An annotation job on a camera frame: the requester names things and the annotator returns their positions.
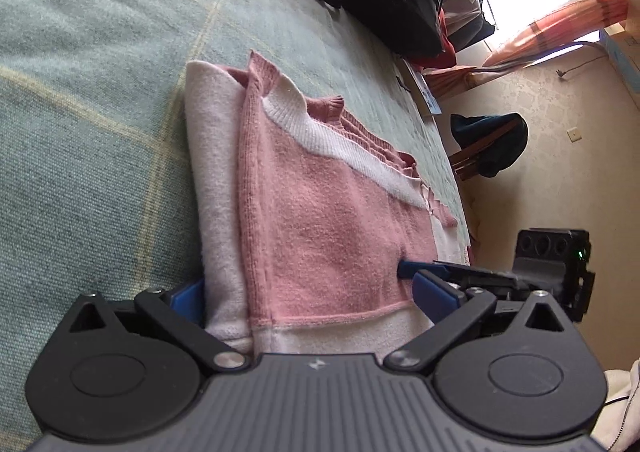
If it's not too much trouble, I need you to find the white blue paperback book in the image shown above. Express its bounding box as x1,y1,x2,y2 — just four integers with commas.
400,57,442,115

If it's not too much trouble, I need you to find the wall plug with cord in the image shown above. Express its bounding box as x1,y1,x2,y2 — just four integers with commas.
554,44,608,83

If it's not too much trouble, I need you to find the light blue box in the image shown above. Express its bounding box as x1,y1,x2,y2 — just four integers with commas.
599,26,640,94

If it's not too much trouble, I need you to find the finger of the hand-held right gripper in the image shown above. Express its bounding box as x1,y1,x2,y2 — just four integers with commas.
451,276,523,300
397,258,518,279

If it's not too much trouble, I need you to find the orange curtain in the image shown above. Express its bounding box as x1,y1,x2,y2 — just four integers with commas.
422,0,632,93

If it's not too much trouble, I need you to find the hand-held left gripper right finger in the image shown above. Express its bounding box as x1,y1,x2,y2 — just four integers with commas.
384,270,568,374

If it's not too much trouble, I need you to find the pink and white sweater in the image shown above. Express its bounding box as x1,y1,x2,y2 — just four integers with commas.
185,49,473,368

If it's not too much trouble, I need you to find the dark teal jacket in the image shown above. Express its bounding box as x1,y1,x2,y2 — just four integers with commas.
450,112,530,179

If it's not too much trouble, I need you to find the dark hanging coat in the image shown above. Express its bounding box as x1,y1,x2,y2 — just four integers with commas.
447,7,498,53

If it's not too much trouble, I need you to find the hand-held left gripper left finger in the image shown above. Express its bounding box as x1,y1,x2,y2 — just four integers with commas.
67,279,251,374

